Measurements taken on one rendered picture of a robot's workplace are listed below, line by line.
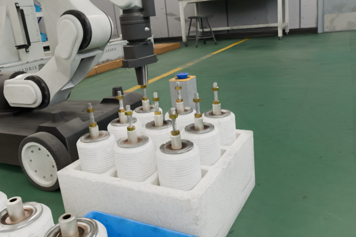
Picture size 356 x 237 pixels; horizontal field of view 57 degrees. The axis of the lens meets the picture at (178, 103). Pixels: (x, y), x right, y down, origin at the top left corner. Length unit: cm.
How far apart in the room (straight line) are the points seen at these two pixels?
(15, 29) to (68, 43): 199
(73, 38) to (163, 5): 538
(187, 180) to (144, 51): 43
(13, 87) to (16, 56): 173
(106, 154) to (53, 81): 60
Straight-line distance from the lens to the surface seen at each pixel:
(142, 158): 76
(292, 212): 95
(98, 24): 122
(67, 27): 119
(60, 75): 133
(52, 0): 129
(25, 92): 143
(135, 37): 95
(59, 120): 119
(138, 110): 103
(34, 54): 318
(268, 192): 103
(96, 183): 81
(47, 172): 119
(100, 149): 82
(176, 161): 69
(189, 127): 82
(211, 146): 79
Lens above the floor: 53
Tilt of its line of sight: 16 degrees down
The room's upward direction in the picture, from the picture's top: 6 degrees counter-clockwise
